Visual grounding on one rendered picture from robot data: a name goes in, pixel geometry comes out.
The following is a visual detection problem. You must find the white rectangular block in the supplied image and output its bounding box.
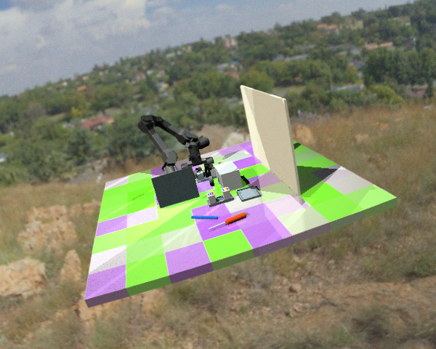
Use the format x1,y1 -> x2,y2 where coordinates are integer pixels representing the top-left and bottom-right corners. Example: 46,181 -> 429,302
214,161 -> 243,191

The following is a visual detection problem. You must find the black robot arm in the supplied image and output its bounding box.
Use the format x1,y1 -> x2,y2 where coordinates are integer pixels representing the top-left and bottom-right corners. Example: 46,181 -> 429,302
138,115 -> 209,174

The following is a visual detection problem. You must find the orange-handled screwdriver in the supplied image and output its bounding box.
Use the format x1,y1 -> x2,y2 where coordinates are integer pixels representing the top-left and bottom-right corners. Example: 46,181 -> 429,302
209,213 -> 246,230

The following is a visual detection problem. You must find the beige flat panel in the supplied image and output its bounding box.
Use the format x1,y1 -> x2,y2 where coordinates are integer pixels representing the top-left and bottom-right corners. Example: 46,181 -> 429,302
240,85 -> 301,196

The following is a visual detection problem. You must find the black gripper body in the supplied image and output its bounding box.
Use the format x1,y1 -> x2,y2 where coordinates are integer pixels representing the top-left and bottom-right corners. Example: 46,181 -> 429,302
181,151 -> 214,169

